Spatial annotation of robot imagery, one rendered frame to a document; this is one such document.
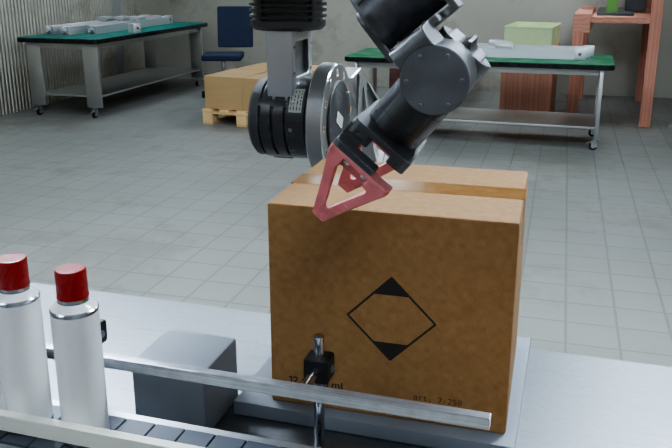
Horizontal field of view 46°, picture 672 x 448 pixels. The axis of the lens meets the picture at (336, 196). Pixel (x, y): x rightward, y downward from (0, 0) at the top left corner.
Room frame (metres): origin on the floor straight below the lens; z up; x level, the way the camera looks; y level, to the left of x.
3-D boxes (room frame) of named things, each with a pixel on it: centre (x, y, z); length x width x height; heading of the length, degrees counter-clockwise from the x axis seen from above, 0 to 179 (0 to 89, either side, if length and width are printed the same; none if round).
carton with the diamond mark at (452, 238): (0.99, -0.09, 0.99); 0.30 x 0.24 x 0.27; 75
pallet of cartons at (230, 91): (7.57, 0.62, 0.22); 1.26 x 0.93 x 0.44; 163
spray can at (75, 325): (0.79, 0.28, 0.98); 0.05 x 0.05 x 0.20
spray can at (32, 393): (0.82, 0.36, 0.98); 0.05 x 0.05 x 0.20
